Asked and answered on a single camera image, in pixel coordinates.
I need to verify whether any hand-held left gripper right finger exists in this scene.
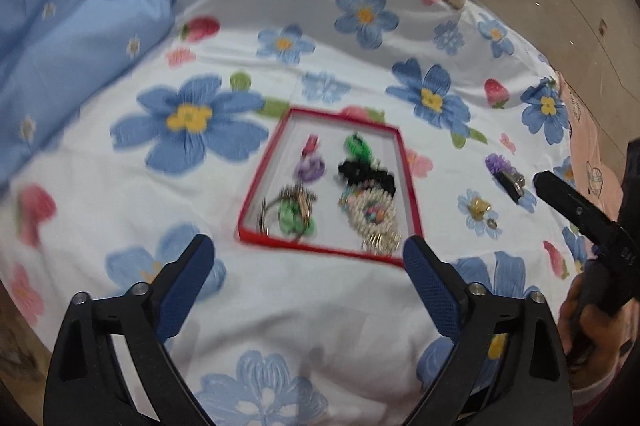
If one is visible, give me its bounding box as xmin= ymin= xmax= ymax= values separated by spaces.
xmin=402 ymin=235 xmax=574 ymax=426

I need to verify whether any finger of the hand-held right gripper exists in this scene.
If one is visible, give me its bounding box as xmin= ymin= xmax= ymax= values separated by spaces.
xmin=533 ymin=170 xmax=627 ymax=260

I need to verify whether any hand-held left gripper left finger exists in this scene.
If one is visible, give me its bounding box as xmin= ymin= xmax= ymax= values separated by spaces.
xmin=42 ymin=233 xmax=217 ymax=426

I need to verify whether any purple flower hair clip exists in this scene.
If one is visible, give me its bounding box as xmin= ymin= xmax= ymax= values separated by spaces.
xmin=483 ymin=152 xmax=527 ymax=205

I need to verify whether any pearl bead bracelet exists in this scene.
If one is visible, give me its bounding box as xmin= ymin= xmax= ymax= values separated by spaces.
xmin=337 ymin=186 xmax=401 ymax=238

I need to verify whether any green hair tie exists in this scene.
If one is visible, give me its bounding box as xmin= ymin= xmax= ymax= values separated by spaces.
xmin=277 ymin=198 xmax=319 ymax=240

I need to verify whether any black scrunchie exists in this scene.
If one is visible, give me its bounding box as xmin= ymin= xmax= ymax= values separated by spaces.
xmin=335 ymin=158 xmax=399 ymax=198

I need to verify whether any red shallow box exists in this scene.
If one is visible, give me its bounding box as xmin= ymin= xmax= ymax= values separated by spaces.
xmin=237 ymin=106 xmax=425 ymax=268

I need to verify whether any purple ring hair tie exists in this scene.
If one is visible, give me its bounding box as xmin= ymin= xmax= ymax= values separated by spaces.
xmin=293 ymin=154 xmax=326 ymax=184

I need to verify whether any person's right forearm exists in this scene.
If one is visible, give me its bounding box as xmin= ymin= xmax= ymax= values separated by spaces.
xmin=569 ymin=363 xmax=640 ymax=408

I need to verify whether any person's right hand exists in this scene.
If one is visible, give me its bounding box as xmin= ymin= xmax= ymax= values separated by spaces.
xmin=557 ymin=273 xmax=640 ymax=373

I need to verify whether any pink printed mat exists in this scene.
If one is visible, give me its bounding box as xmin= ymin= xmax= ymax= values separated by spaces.
xmin=552 ymin=70 xmax=632 ymax=228

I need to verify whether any gold charm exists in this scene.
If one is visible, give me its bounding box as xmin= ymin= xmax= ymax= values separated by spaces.
xmin=466 ymin=198 xmax=501 ymax=233

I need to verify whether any floral bedsheet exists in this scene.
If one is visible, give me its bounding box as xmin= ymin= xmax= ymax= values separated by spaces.
xmin=0 ymin=0 xmax=587 ymax=426

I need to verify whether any blue pillow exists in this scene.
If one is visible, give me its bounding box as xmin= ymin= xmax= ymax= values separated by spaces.
xmin=0 ymin=0 xmax=177 ymax=188

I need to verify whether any green braided bracelet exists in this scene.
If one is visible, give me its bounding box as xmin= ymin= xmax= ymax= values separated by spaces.
xmin=342 ymin=131 xmax=376 ymax=162

